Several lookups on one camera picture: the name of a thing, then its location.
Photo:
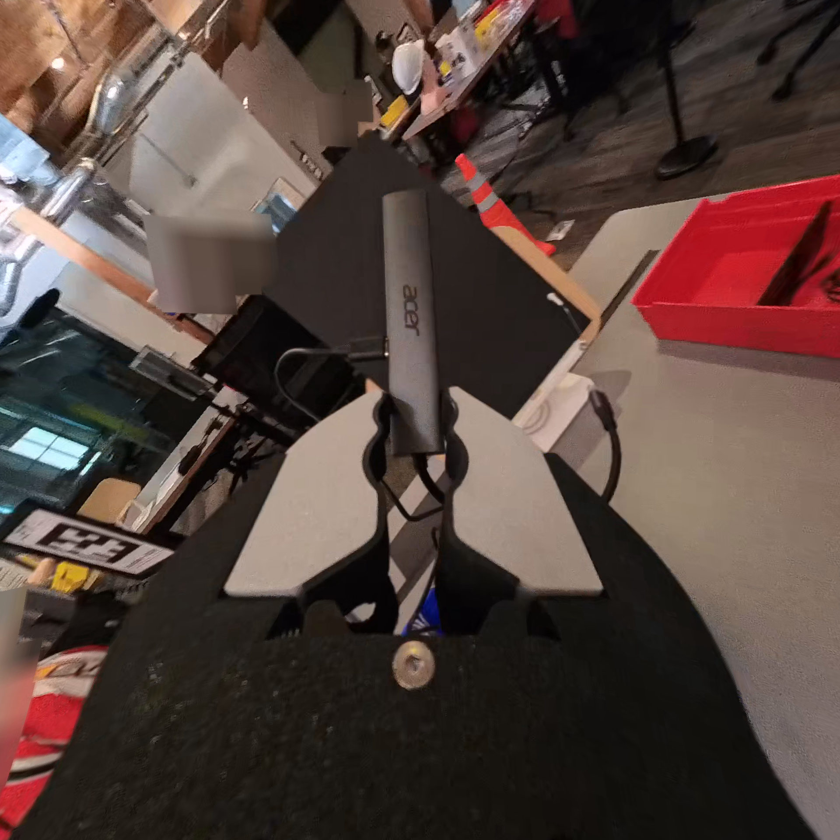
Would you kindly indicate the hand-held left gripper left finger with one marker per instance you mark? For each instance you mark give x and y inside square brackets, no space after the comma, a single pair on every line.
[302,525]

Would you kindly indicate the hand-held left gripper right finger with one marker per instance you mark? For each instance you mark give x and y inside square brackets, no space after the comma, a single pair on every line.
[521,525]

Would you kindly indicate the red plastic bin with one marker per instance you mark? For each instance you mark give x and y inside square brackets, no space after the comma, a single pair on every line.
[709,295]

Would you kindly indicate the grey desk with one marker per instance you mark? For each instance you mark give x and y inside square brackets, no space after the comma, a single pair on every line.
[735,525]

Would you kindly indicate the printed tag sign stand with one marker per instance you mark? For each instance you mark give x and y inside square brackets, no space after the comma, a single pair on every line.
[85,545]

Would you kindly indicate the orange traffic cone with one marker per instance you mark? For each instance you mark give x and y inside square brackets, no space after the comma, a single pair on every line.
[505,210]

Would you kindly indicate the red white printed bag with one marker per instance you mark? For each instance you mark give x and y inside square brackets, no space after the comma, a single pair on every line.
[59,735]

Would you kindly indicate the black divider in red bin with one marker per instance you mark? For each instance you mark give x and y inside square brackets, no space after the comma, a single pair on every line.
[798,256]

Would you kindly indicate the black round floor base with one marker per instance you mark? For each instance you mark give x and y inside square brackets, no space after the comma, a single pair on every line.
[687,155]

